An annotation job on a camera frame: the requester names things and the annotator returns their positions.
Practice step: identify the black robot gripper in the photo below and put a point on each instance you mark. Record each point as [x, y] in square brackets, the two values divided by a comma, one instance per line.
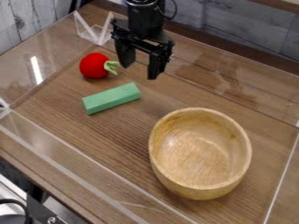
[158, 44]

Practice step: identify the green rectangular block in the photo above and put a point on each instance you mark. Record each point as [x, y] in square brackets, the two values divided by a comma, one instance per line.
[111, 98]

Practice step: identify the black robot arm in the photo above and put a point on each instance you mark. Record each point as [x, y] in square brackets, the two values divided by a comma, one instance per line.
[142, 33]

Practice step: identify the clear acrylic tray enclosure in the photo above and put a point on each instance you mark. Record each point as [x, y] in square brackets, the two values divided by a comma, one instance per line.
[89, 159]

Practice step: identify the wooden bowl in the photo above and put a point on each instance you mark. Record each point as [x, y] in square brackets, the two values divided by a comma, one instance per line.
[201, 153]

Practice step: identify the red plush fruit green leaf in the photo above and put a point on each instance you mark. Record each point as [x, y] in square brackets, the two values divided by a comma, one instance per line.
[97, 66]

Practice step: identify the black metal bracket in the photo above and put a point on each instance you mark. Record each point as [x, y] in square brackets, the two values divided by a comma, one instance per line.
[40, 214]

